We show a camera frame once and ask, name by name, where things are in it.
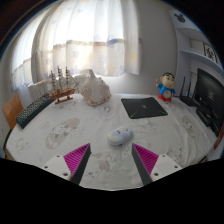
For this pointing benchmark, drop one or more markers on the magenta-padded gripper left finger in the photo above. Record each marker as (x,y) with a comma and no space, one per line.
(77,158)

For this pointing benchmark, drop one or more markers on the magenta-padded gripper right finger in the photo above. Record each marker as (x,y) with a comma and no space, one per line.
(146,159)

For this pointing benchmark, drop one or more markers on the white cartoon-print computer mouse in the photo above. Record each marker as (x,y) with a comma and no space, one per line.
(120,135)

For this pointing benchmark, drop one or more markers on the black mouse pad green lines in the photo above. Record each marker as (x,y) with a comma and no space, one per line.
(144,107)

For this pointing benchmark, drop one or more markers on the white cartoon-print tablecloth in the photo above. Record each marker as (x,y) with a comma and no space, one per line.
(83,133)

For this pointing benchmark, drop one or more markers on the black computer keyboard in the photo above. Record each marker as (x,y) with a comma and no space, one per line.
(31,111)

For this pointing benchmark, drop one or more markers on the wooden model sailing ship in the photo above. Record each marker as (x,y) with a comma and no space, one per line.
(61,93)

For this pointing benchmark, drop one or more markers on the large white conch shell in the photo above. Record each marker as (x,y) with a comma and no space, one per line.
(96,90)

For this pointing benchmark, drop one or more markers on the black router with antennas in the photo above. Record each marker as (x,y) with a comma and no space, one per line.
(189,100)

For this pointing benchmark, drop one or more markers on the cartoon boy figurine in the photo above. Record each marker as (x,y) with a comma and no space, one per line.
(166,88)

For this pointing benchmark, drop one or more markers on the red paper packet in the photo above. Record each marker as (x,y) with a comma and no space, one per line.
(220,141)

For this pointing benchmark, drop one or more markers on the orange wooden chair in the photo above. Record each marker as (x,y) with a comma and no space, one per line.
(12,110)

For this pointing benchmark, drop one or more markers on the black computer monitor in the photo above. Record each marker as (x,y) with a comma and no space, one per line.
(211,91)

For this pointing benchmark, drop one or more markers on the white star-print curtain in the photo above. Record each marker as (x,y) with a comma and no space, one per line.
(86,33)

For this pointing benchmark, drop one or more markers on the white wall shelf unit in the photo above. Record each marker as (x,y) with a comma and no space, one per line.
(193,43)

